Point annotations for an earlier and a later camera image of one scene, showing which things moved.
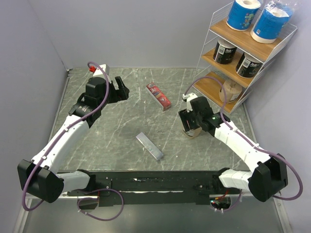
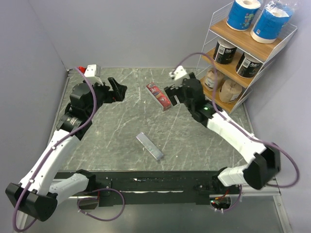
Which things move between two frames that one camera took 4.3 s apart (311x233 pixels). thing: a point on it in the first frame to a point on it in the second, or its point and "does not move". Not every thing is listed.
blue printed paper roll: (241, 13) does not move
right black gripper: (184, 116) to (172, 91)
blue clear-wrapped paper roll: (270, 23) does not move
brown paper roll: (232, 90) does not move
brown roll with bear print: (191, 133) to (208, 82)
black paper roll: (248, 66) does not move
